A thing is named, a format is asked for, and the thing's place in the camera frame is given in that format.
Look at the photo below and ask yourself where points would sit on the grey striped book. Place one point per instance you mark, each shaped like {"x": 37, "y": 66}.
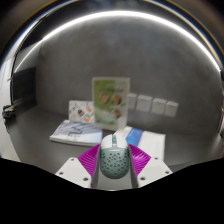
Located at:
{"x": 76, "y": 133}

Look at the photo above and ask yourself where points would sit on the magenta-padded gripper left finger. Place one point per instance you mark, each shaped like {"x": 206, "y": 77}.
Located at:
{"x": 78, "y": 168}

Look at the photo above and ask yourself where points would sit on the green and white perforated mouse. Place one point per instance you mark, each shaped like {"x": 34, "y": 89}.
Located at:
{"x": 114, "y": 160}

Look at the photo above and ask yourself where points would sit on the green menu sign stand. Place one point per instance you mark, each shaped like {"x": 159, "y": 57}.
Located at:
{"x": 110, "y": 103}

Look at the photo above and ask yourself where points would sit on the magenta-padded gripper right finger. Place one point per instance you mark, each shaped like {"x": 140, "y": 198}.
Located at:
{"x": 150, "y": 168}

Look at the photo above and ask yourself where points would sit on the white book with blue band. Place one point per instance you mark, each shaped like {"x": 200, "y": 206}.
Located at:
{"x": 150, "y": 141}

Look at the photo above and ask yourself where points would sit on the small white sticker card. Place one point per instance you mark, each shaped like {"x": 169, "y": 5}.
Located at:
{"x": 81, "y": 111}

